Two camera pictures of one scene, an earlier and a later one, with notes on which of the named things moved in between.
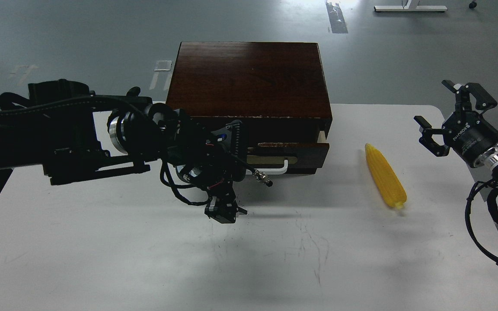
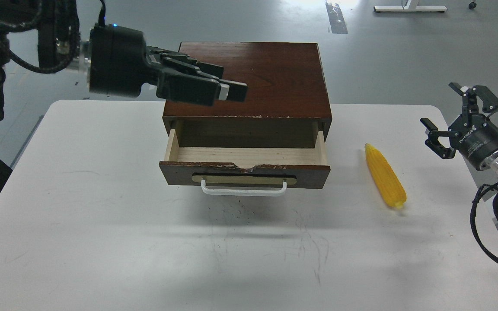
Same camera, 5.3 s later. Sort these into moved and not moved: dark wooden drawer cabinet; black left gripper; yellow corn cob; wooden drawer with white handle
Moved: wooden drawer with white handle; black left gripper
Not moved: yellow corn cob; dark wooden drawer cabinet
